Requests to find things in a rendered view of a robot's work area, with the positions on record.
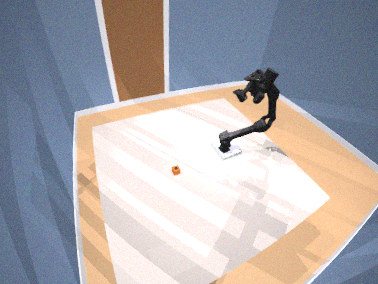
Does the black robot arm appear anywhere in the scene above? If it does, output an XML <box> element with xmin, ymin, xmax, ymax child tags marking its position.
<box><xmin>218</xmin><ymin>67</ymin><xmax>280</xmax><ymax>154</ymax></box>

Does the orange block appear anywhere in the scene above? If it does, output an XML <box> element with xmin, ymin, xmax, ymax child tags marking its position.
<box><xmin>172</xmin><ymin>165</ymin><xmax>180</xmax><ymax>176</ymax></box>

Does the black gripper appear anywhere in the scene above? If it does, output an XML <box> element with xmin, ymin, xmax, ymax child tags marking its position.
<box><xmin>233</xmin><ymin>69</ymin><xmax>266</xmax><ymax>102</ymax></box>

